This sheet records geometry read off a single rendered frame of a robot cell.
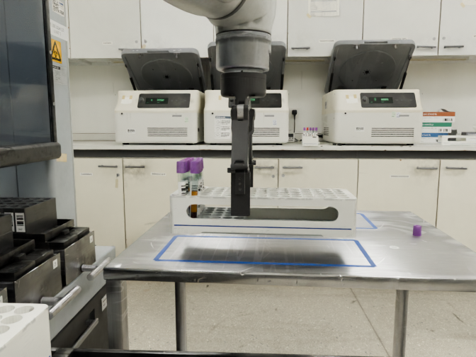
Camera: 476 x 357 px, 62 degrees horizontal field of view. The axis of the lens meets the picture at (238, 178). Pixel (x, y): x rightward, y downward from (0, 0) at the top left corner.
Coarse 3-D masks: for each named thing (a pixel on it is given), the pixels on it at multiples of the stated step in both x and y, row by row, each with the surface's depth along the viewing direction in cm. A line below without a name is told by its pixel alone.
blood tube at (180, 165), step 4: (176, 164) 64; (180, 164) 64; (184, 164) 64; (176, 168) 65; (180, 168) 64; (184, 168) 64; (176, 172) 64; (180, 172) 64; (184, 172) 64; (180, 176) 64; (184, 176) 65; (180, 180) 64; (184, 180) 65; (180, 184) 64; (184, 184) 65; (180, 188) 64; (184, 188) 65; (180, 192) 65; (184, 192) 65
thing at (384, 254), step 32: (160, 224) 86; (384, 224) 86; (416, 224) 86; (128, 256) 65; (160, 256) 65; (192, 256) 65; (224, 256) 65; (256, 256) 65; (288, 256) 65; (320, 256) 65; (352, 256) 65; (384, 256) 65; (416, 256) 65; (448, 256) 65; (384, 288) 57; (416, 288) 57; (448, 288) 56
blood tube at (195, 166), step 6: (192, 162) 64; (198, 162) 64; (192, 168) 64; (198, 168) 64; (192, 174) 64; (198, 174) 65; (192, 180) 64; (192, 186) 64; (192, 192) 64; (192, 210) 65; (192, 216) 65
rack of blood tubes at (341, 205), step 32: (224, 192) 67; (256, 192) 67; (288, 192) 68; (320, 192) 68; (192, 224) 64; (224, 224) 64; (256, 224) 63; (288, 224) 63; (320, 224) 62; (352, 224) 62
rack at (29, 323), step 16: (0, 304) 38; (16, 304) 38; (32, 304) 38; (0, 320) 35; (16, 320) 36; (32, 320) 35; (48, 320) 37; (0, 336) 32; (16, 336) 32; (32, 336) 35; (48, 336) 37; (0, 352) 30; (16, 352) 32; (32, 352) 35; (48, 352) 37
